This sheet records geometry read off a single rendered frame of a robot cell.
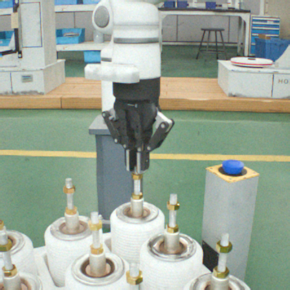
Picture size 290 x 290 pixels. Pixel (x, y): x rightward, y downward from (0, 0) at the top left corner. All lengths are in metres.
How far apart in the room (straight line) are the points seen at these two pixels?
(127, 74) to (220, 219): 0.33
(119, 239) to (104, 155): 0.40
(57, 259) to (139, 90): 0.29
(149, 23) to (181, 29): 8.25
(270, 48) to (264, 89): 2.39
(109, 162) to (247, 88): 1.66
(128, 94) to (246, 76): 2.01
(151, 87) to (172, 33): 8.25
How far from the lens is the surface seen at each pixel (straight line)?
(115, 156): 1.00
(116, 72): 0.51
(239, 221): 0.70
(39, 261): 0.68
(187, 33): 8.81
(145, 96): 0.55
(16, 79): 2.68
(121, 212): 0.66
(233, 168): 0.66
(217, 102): 2.45
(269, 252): 1.04
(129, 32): 0.54
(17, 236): 0.62
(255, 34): 5.92
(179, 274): 0.55
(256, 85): 2.55
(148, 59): 0.55
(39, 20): 2.65
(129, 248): 0.65
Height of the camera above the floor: 0.58
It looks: 19 degrees down
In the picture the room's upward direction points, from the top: straight up
